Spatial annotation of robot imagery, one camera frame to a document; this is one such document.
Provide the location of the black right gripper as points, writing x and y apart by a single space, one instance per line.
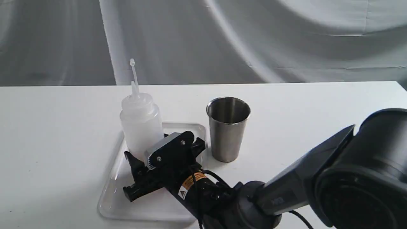
167 162

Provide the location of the translucent plastic squeeze bottle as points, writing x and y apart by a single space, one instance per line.
140 119

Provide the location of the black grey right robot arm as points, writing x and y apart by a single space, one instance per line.
350 181

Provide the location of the stainless steel cup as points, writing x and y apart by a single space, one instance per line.
227 121

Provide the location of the white plastic tray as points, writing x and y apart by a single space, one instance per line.
182 204

